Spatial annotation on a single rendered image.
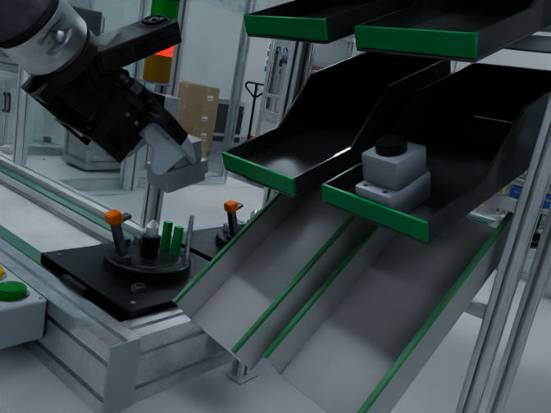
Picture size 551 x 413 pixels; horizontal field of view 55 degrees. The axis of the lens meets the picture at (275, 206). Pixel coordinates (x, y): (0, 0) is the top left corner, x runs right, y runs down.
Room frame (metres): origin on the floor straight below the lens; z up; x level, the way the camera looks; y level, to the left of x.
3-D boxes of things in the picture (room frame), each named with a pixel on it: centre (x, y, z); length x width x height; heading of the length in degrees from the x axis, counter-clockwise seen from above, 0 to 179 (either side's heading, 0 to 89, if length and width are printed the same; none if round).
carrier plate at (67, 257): (0.81, 0.19, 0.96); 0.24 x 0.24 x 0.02; 53
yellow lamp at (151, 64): (1.02, 0.27, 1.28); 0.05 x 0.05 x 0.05
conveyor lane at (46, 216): (1.01, 0.41, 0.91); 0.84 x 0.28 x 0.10; 53
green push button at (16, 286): (0.65, 0.33, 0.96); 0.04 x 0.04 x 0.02
